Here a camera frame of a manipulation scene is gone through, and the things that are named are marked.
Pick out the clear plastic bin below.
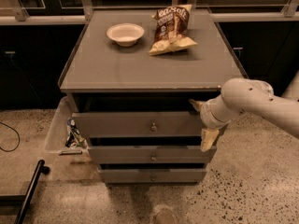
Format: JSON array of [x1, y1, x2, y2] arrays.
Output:
[[45, 96, 83, 156]]

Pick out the crumpled snack wrapper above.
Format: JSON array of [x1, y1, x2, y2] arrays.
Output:
[[65, 119, 87, 148]]

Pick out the grey top drawer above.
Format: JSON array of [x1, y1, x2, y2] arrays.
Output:
[[73, 111, 203, 138]]

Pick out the round floor drain cover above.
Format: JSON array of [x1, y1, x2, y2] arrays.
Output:
[[149, 206, 178, 224]]

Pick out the grey drawer cabinet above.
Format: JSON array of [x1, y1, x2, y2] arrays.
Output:
[[60, 10, 246, 171]]

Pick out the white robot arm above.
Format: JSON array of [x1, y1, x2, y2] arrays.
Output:
[[189, 78, 299, 152]]

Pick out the black metal bar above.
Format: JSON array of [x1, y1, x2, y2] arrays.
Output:
[[14, 160, 50, 224]]

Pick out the white paper bowl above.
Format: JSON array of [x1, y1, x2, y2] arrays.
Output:
[[107, 23, 144, 47]]

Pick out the grey drawer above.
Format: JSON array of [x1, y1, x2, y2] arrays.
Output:
[[88, 146, 217, 164], [73, 111, 203, 138], [99, 169, 206, 184]]

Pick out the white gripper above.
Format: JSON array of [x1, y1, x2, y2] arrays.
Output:
[[189, 98, 232, 152]]

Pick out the brown chip bag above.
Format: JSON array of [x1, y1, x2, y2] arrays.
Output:
[[149, 5, 197, 56]]

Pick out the black cable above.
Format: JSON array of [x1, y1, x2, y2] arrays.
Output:
[[0, 121, 21, 153]]

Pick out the grey bottom drawer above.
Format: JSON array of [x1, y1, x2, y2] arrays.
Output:
[[99, 169, 206, 184]]

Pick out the metal railing frame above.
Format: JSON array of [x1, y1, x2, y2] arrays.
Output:
[[0, 0, 299, 24]]

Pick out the grey middle drawer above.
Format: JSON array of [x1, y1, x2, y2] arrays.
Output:
[[88, 146, 217, 164]]

